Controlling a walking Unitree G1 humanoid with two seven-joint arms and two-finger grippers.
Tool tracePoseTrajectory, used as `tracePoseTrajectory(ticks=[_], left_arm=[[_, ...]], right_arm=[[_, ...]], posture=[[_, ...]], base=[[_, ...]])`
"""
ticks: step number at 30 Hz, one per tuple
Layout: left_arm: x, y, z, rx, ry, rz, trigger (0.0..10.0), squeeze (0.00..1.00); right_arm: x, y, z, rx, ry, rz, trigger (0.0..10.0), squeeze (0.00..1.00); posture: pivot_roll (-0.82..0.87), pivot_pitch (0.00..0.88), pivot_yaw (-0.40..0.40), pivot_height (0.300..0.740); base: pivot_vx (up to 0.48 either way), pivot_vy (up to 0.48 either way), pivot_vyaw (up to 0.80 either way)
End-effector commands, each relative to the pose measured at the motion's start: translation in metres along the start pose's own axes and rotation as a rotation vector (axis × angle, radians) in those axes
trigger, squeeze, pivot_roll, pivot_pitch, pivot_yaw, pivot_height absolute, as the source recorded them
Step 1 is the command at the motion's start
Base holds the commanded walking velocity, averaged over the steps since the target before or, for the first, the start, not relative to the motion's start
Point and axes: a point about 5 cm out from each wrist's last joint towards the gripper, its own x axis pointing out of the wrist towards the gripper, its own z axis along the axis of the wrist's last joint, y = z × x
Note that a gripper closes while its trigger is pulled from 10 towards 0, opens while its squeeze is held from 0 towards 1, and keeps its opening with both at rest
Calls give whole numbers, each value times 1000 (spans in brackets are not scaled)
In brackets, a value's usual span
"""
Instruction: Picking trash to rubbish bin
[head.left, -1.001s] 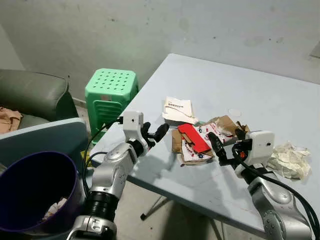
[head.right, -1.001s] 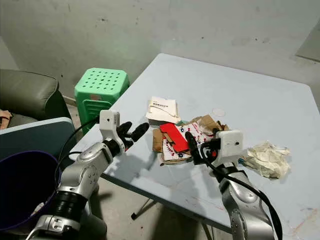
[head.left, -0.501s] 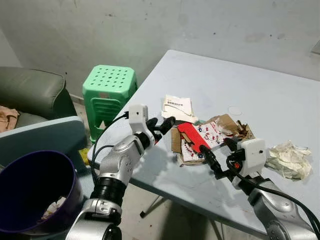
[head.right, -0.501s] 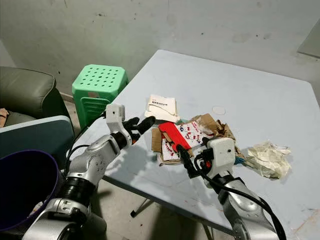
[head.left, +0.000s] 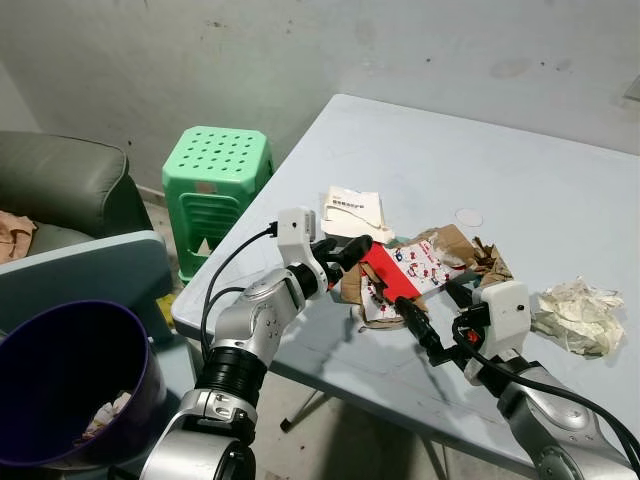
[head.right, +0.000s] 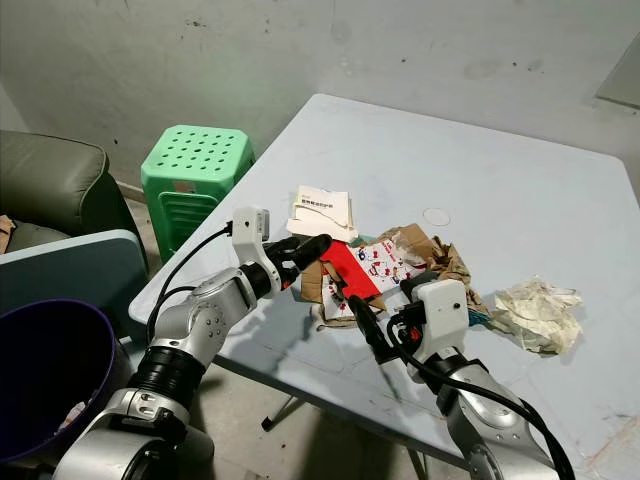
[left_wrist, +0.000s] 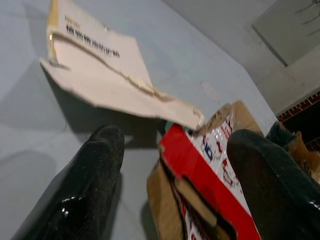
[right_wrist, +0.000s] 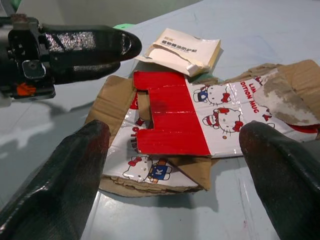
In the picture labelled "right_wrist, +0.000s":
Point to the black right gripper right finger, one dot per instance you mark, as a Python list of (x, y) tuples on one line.
[(287, 185)]

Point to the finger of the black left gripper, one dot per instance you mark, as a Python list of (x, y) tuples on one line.
[(100, 43), (85, 72)]

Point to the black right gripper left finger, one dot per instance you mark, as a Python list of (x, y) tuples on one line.
[(57, 190)]

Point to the green plastic object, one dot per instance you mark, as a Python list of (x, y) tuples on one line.
[(125, 25)]

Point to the torn white paper box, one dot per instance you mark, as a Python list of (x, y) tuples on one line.
[(185, 47)]

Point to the flattened Hello Kitty cardboard box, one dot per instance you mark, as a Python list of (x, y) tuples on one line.
[(175, 120)]

